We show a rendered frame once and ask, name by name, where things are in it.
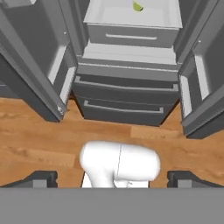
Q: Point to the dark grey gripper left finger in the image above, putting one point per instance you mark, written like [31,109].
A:
[43,177]

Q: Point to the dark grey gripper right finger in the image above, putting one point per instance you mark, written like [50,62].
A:
[180,177]

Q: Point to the grey fridge door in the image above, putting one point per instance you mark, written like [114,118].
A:
[204,75]
[32,52]

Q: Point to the grey fridge body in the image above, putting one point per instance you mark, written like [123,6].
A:
[128,59]

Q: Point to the pale grey fridge crisper drawer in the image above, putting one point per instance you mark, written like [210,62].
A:
[131,23]

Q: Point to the green lemon wedge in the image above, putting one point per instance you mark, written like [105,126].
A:
[137,5]

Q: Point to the white rounded object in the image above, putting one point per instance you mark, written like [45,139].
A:
[119,163]

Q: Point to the dark grey freezer drawer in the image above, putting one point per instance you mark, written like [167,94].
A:
[122,116]
[125,93]

